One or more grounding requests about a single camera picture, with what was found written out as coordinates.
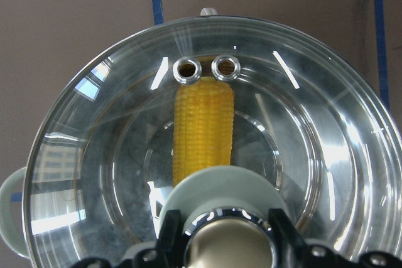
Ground yellow corn cob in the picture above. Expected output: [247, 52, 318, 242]
[171, 56, 236, 187]

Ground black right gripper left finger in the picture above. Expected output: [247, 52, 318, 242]
[72, 208, 192, 268]

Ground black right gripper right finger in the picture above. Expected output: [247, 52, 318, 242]
[268, 208, 401, 267]

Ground glass pot lid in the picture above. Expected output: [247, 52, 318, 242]
[23, 16, 401, 267]

